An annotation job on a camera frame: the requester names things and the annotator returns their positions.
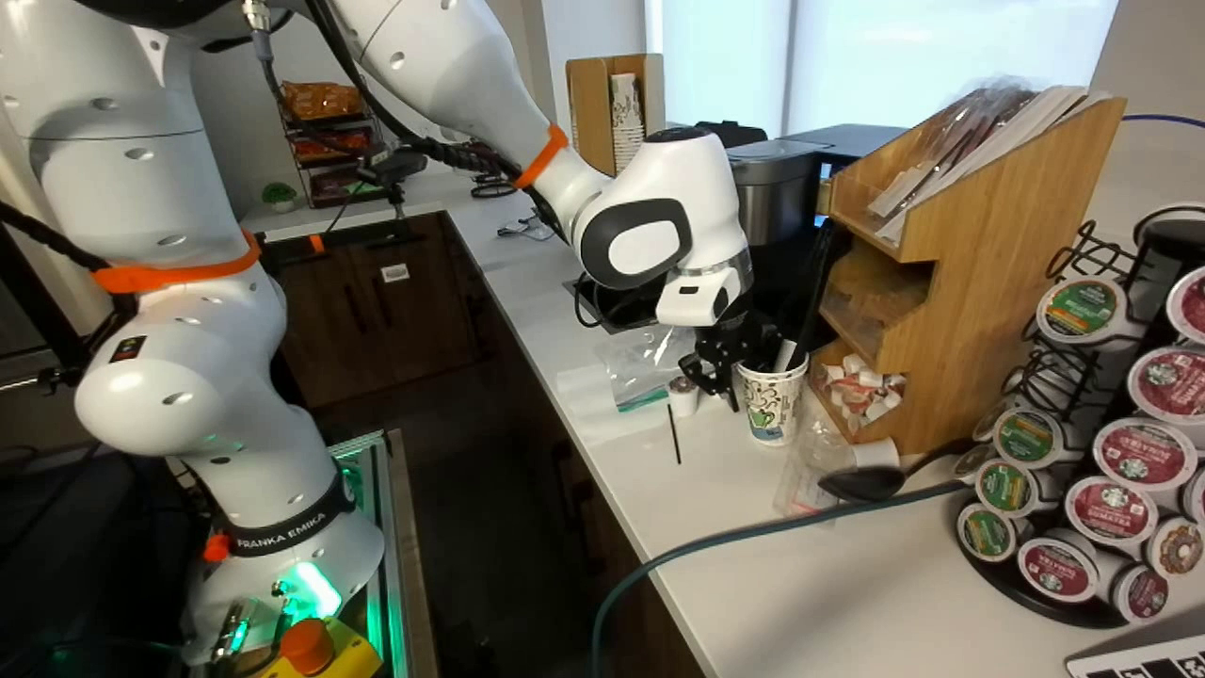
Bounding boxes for small green white item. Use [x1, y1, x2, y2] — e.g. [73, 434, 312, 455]
[258, 176, 304, 215]

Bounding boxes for brown lid coffee pod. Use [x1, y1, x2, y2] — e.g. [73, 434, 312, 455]
[1145, 517, 1205, 584]

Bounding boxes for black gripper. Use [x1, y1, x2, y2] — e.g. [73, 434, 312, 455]
[675, 309, 796, 401]

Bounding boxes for black grey coffee machine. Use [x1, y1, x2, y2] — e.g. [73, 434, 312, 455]
[729, 119, 911, 382]

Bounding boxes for clear zip bag green seal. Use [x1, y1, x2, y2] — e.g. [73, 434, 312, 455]
[600, 326, 691, 419]

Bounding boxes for wire snack rack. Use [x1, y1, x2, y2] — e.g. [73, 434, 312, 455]
[275, 75, 383, 211]

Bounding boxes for patterned paper coffee cup stack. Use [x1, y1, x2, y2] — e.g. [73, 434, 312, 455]
[735, 354, 809, 447]

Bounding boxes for dark green cable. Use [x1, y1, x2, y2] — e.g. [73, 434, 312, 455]
[585, 483, 972, 678]

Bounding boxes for black wire pod carousel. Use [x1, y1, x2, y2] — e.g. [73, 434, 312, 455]
[954, 205, 1205, 634]

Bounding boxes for bamboo wooden condiment organizer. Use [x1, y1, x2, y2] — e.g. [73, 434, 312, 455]
[808, 88, 1131, 463]

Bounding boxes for red lid coffee pod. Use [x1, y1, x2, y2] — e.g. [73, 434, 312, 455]
[1111, 561, 1177, 629]
[1015, 532, 1106, 605]
[1088, 416, 1199, 502]
[1164, 264, 1205, 350]
[1062, 475, 1160, 557]
[1126, 347, 1205, 429]

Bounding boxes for green lid coffee pod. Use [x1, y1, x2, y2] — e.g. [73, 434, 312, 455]
[977, 460, 1046, 521]
[1036, 274, 1131, 350]
[996, 406, 1070, 475]
[954, 502, 1026, 564]

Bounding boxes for orange forearm strap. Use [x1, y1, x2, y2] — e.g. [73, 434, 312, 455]
[509, 119, 575, 195]

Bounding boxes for thin black stir stick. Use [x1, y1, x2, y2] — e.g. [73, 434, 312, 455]
[663, 401, 691, 471]

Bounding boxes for wide orange arm strap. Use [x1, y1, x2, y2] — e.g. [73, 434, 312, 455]
[87, 234, 269, 301]

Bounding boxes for dark wood base cabinet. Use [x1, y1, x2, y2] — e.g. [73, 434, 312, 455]
[240, 206, 708, 678]

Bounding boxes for black plastic spoon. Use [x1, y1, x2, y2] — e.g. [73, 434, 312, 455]
[818, 447, 964, 509]

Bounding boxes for foil tea packets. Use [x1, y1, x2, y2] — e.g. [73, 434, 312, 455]
[867, 75, 1094, 225]

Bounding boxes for small clear plastic bag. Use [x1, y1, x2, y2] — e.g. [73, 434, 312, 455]
[774, 402, 885, 521]

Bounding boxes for yellow emergency stop button box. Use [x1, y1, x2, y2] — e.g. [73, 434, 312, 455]
[258, 613, 383, 678]

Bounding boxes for bright window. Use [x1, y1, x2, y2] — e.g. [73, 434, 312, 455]
[643, 0, 1121, 138]

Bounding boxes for black camera on tripod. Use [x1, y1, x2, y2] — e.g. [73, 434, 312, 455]
[361, 148, 434, 217]

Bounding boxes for green lit robot base stand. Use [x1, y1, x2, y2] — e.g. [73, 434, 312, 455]
[186, 424, 441, 678]

